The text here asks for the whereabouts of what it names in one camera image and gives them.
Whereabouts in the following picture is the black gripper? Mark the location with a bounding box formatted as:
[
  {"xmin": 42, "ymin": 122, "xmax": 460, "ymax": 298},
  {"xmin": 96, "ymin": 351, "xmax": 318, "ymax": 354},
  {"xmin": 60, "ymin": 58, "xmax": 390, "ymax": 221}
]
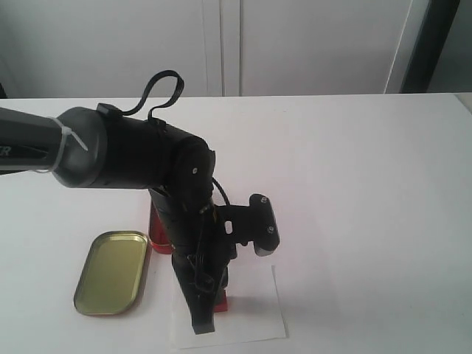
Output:
[{"xmin": 171, "ymin": 204, "xmax": 231, "ymax": 325}]

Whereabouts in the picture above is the red rubber stamp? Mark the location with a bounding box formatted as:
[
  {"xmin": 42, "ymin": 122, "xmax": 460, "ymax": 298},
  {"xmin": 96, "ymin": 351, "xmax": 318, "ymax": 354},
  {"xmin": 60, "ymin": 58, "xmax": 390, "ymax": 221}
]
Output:
[{"xmin": 214, "ymin": 289, "xmax": 229, "ymax": 313}]

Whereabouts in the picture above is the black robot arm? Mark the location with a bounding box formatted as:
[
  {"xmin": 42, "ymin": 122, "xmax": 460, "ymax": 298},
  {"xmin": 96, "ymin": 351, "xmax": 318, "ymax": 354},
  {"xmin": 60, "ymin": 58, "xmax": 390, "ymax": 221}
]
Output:
[{"xmin": 1, "ymin": 104, "xmax": 231, "ymax": 334}]

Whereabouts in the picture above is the red ink pad tin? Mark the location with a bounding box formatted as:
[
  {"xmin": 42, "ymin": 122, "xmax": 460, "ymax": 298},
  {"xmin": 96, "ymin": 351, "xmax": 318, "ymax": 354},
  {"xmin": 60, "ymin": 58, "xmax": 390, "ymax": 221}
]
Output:
[{"xmin": 148, "ymin": 203, "xmax": 173, "ymax": 254}]

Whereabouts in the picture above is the white paper sheet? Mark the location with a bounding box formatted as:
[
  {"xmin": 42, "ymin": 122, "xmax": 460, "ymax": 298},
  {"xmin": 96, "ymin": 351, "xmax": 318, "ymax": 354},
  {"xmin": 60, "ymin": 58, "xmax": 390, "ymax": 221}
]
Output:
[{"xmin": 170, "ymin": 263, "xmax": 286, "ymax": 350}]

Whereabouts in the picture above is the gold tin lid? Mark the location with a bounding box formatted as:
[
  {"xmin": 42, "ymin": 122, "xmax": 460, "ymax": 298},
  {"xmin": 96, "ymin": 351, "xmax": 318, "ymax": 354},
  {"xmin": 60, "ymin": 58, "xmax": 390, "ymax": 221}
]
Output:
[{"xmin": 73, "ymin": 231, "xmax": 148, "ymax": 316}]

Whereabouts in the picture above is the white cabinet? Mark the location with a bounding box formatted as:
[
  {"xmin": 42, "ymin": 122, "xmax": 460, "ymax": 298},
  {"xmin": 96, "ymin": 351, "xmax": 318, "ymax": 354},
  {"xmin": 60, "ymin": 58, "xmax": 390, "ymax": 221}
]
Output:
[{"xmin": 1, "ymin": 1, "xmax": 428, "ymax": 98}]

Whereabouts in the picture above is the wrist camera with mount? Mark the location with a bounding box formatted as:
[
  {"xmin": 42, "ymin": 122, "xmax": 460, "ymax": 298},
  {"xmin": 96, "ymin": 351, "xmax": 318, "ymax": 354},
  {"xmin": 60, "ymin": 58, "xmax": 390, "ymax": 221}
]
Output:
[{"xmin": 217, "ymin": 194, "xmax": 280, "ymax": 260}]

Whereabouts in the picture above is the black camera cable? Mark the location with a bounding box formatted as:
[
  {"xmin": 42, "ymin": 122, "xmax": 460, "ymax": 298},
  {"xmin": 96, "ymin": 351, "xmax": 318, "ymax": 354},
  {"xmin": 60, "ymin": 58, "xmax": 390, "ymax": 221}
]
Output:
[{"xmin": 119, "ymin": 70, "xmax": 185, "ymax": 122}]

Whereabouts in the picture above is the dark vertical post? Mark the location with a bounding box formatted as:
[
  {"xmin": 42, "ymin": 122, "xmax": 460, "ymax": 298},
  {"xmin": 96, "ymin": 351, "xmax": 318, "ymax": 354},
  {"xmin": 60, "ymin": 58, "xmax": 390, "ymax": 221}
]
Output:
[{"xmin": 400, "ymin": 0, "xmax": 461, "ymax": 94}]

